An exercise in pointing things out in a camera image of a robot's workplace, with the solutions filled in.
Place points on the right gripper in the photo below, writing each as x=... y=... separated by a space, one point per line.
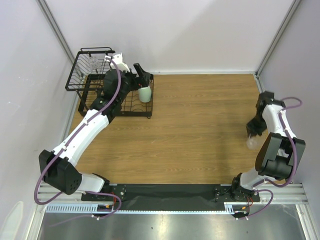
x=255 y=124

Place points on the green plastic cup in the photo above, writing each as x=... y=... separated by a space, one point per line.
x=145 y=94

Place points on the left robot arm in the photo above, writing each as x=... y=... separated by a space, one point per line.
x=58 y=166

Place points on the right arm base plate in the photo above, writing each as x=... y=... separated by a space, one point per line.
x=225 y=193

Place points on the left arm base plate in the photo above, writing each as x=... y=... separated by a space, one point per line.
x=118 y=190

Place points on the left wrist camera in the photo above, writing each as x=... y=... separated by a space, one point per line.
x=117 y=60

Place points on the black wire dish rack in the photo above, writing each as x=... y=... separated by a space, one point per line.
x=89 y=85

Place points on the clear plastic cup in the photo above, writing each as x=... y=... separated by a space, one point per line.
x=94 y=63

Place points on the aluminium frame rail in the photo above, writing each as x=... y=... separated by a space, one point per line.
x=46 y=192

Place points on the black base mat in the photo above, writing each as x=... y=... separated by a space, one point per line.
x=170 y=197

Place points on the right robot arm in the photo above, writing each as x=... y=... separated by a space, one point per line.
x=279 y=156

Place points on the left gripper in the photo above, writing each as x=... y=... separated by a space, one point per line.
x=144 y=81

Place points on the small clear cup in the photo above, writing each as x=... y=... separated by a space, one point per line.
x=254 y=142

